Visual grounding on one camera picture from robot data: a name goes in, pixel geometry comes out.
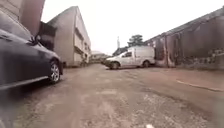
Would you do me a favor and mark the thin tower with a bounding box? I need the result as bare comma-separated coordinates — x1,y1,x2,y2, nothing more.
116,35,121,50

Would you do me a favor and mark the white van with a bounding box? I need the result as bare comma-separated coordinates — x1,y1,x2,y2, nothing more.
103,45,157,71

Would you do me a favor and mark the brown dirt road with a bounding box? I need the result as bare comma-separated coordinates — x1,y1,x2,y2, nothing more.
0,63,224,128

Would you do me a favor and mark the tree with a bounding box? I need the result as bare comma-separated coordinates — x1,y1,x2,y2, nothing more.
127,34,145,48

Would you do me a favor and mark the pale grey building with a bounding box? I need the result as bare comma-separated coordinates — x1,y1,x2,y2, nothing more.
46,5,92,68

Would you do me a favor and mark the dark car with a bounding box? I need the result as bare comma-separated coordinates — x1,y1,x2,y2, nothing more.
0,11,64,91

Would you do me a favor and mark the pale kerb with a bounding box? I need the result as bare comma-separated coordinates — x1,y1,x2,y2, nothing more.
175,79,224,93

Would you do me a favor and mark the tan concrete building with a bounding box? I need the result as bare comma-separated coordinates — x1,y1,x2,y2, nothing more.
0,0,46,37

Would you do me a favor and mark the stained dark wall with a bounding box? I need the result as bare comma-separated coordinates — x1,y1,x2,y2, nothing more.
144,6,224,71

